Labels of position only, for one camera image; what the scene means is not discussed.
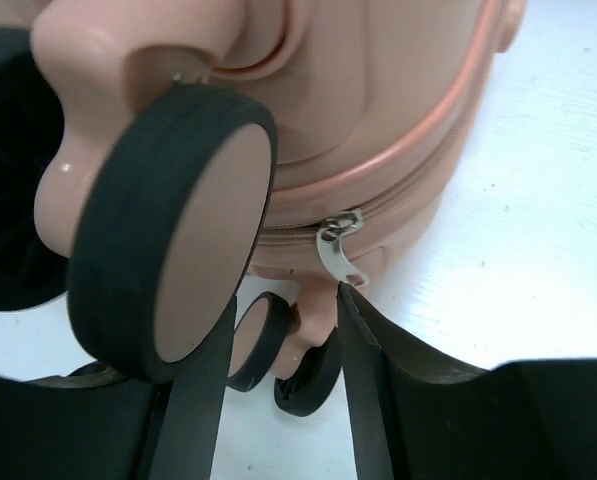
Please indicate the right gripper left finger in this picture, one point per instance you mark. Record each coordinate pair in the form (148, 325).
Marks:
(100, 426)

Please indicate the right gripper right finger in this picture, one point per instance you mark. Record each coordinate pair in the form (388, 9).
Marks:
(418, 413)

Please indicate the pink hard-shell suitcase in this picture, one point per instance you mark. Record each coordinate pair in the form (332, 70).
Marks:
(373, 102)

